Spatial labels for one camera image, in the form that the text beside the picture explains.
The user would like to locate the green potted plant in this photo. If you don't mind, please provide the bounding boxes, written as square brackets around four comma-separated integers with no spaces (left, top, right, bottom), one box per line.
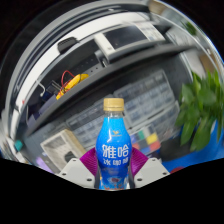
[174,70,224,152]

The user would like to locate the yellow multimeter with leads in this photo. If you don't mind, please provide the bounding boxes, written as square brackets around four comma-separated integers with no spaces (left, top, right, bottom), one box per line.
[55,70,90,101]

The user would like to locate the small black rounded case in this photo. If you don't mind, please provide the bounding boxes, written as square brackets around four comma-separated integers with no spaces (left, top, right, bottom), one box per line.
[57,37,79,54]

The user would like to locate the black workbench shelf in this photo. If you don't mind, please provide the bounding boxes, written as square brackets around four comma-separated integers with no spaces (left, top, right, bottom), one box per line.
[24,43,201,138]

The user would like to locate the blue drink bottle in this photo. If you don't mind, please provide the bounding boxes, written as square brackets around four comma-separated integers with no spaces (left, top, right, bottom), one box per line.
[95,97,133,191]

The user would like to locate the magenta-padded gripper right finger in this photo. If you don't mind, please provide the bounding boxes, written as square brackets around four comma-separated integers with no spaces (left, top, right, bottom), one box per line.
[128,147,170,190]

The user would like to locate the grey oscilloscope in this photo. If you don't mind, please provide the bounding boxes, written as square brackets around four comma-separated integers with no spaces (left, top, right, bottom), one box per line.
[94,20,167,63]

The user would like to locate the white perforated tray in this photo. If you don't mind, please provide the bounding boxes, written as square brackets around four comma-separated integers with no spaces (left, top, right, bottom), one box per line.
[40,129,87,172]

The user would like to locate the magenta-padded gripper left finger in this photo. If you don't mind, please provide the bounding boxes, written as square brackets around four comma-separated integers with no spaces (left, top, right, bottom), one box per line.
[58,148,101,190]

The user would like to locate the black zip case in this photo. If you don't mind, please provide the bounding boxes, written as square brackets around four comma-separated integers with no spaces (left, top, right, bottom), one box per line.
[64,150,80,164]

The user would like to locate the clear box with colourful parts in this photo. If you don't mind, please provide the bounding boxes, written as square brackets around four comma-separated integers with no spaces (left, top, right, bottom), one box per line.
[130,125,162,155]

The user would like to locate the black flat tray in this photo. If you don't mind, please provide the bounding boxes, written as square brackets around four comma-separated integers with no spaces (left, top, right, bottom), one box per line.
[159,143,188,164]

